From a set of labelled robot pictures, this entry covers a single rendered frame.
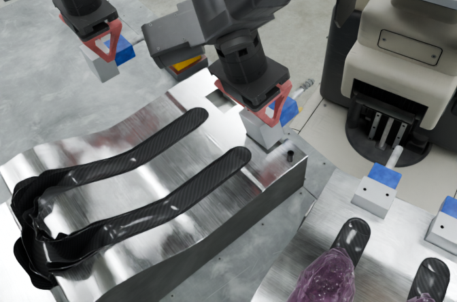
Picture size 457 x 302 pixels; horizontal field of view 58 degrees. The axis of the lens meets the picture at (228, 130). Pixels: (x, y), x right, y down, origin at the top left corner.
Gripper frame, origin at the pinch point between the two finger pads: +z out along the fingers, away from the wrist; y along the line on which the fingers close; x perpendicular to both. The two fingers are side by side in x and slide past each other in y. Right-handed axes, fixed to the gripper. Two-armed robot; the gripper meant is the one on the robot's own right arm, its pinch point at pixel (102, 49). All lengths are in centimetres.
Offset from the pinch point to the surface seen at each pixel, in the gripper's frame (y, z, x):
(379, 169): 43.8, 8.7, 21.3
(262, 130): 30.6, 1.5, 9.4
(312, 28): -57, 97, 121
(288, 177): 35.9, 8.4, 9.8
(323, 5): -67, 97, 140
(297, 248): 44.9, 7.8, 2.9
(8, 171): 11.6, 1.7, -22.1
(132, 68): -8.9, 15.3, 6.8
